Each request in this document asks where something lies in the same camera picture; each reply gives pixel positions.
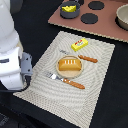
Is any beige bowl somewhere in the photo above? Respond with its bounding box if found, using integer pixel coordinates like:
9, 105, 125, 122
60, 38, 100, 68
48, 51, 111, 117
116, 4, 128, 30

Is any black cable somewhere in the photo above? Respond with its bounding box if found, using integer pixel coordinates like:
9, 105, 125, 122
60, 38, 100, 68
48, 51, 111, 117
0, 74, 32, 94

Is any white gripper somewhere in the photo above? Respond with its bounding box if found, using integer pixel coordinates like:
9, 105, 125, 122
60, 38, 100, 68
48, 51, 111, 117
0, 47, 23, 90

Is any yellow toy piece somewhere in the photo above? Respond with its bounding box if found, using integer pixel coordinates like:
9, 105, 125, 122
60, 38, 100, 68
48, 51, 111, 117
62, 5, 76, 12

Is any black stove burner disc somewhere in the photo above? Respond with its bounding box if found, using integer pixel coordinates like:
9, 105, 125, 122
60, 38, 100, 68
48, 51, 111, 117
88, 1, 104, 10
81, 13, 98, 24

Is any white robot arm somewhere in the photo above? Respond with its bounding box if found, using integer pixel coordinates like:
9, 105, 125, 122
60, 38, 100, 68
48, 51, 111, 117
0, 0, 23, 90

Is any fork with wooden handle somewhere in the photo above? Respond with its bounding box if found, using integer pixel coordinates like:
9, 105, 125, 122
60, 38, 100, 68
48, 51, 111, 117
45, 72, 85, 89

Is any knife with wooden handle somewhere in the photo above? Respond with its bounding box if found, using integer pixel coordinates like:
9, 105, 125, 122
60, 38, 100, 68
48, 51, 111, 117
59, 49, 98, 63

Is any small grey pot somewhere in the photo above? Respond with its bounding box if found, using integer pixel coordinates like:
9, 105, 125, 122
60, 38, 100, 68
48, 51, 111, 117
60, 1, 80, 19

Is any round wooden plate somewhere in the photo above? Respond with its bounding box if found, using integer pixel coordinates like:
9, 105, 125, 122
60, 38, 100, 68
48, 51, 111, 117
56, 55, 83, 78

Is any bread loaf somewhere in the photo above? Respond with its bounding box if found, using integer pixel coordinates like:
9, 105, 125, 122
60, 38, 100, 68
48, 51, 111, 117
59, 59, 81, 71

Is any large grey pot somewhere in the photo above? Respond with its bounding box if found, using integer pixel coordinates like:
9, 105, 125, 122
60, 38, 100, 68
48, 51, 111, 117
21, 52, 32, 76

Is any white woven placemat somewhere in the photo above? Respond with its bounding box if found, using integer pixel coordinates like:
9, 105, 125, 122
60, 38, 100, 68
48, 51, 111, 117
15, 31, 114, 128

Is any yellow butter box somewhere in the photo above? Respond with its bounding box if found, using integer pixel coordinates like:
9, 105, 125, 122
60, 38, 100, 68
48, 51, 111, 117
71, 38, 88, 51

